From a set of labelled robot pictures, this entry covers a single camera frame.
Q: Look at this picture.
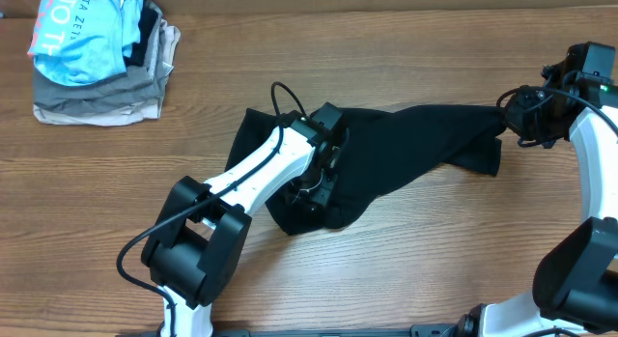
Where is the dark grey folded shirt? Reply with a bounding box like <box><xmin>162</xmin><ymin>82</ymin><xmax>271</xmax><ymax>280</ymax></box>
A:
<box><xmin>32</xmin><ymin>1</ymin><xmax>170</xmax><ymax>117</ymax></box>

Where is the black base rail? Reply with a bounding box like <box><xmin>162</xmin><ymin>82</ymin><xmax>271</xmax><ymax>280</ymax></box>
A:
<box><xmin>115</xmin><ymin>323</ymin><xmax>464</xmax><ymax>337</ymax></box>

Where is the beige folded shirt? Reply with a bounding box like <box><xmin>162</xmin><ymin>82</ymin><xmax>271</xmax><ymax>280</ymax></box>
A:
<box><xmin>32</xmin><ymin>18</ymin><xmax>182</xmax><ymax>127</ymax></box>

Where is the light blue printed t-shirt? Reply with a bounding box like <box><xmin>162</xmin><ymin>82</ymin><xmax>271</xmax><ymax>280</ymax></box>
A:
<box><xmin>27</xmin><ymin>0</ymin><xmax>144</xmax><ymax>87</ymax></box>

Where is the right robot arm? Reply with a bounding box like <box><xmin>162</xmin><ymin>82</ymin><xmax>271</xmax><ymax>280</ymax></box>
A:
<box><xmin>443</xmin><ymin>42</ymin><xmax>617</xmax><ymax>336</ymax></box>

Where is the black t-shirt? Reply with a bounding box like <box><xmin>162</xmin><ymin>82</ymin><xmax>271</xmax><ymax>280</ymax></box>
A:
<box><xmin>224</xmin><ymin>102</ymin><xmax>508</xmax><ymax>237</ymax></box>

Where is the black folded garment in stack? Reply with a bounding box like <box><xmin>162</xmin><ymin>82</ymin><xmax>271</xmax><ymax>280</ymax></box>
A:
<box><xmin>124</xmin><ymin>7</ymin><xmax>158</xmax><ymax>67</ymax></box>

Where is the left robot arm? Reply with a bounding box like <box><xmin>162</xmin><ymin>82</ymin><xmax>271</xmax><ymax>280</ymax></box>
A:
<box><xmin>141</xmin><ymin>103</ymin><xmax>348</xmax><ymax>336</ymax></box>

